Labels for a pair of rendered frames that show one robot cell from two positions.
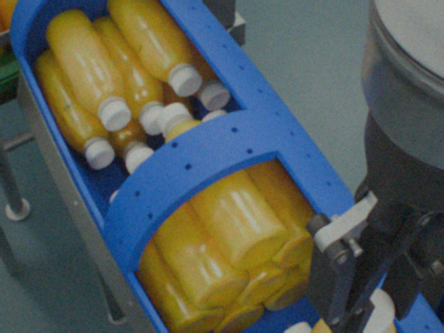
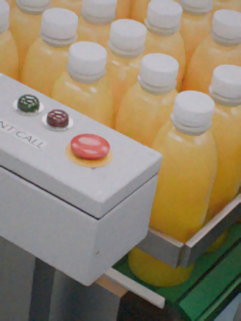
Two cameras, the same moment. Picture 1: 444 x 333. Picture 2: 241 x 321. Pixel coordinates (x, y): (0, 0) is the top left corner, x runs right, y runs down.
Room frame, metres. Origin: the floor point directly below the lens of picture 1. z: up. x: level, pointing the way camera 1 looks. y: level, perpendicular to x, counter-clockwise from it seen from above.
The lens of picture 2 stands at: (0.35, 0.94, 1.60)
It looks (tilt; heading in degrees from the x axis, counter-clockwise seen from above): 35 degrees down; 328
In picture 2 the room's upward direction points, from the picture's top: 10 degrees clockwise
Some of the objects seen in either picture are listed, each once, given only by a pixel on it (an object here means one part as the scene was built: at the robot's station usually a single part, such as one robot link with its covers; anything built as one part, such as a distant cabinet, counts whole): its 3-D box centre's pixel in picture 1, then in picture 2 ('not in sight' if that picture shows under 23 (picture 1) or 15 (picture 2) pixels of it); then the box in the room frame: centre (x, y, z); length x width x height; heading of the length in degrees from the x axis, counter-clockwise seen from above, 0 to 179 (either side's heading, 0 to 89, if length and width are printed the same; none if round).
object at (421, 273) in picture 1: (402, 284); not in sight; (0.24, -0.12, 1.48); 0.03 x 0.01 x 0.07; 29
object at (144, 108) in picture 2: not in sight; (143, 153); (1.08, 0.45, 1.00); 0.07 x 0.07 x 0.20
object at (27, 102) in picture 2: not in sight; (28, 102); (1.06, 0.60, 1.11); 0.02 x 0.02 x 0.01
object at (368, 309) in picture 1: (349, 315); not in sight; (0.21, -0.08, 1.48); 0.03 x 0.01 x 0.07; 29
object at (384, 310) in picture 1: (367, 316); not in sight; (0.23, -0.10, 1.45); 0.04 x 0.04 x 0.02
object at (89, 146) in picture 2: not in sight; (90, 147); (0.98, 0.58, 1.11); 0.04 x 0.04 x 0.01
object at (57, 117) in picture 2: not in sight; (57, 117); (1.03, 0.59, 1.11); 0.02 x 0.02 x 0.01
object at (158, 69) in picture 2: not in sight; (158, 69); (1.08, 0.45, 1.11); 0.04 x 0.04 x 0.02
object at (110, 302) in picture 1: (102, 262); not in sight; (0.89, 0.28, 0.31); 0.06 x 0.06 x 0.63; 29
